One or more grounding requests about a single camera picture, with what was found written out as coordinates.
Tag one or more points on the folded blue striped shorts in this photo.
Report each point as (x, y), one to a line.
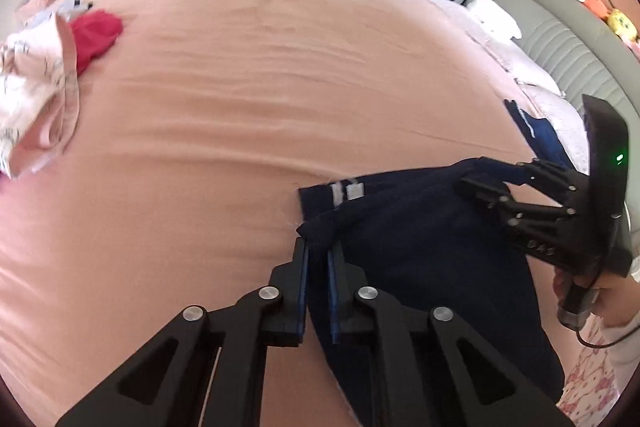
(539, 135)

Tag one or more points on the pink floral pajama clothing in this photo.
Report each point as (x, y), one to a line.
(598, 378)

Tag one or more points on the pink floral garment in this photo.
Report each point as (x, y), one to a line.
(40, 102)

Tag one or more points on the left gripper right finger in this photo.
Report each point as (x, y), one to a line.
(399, 366)

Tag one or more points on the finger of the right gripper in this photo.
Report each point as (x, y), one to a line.
(508, 209)
(547, 177)

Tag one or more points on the grey padded headboard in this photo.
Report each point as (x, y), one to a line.
(581, 54)

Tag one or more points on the white pillow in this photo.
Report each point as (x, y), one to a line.
(495, 19)

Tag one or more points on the red garment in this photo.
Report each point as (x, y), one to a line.
(94, 32)

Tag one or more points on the pink bed sheet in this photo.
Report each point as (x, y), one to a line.
(196, 130)

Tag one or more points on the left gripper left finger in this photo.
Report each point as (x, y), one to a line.
(204, 368)

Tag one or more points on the dark navy striped shorts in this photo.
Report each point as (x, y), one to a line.
(420, 239)

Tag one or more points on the person's right hand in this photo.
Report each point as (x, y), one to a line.
(618, 300)

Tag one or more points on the yellow plush toy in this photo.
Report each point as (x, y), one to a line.
(622, 26)

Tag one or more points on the orange plush toy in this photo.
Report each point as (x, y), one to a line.
(598, 8)

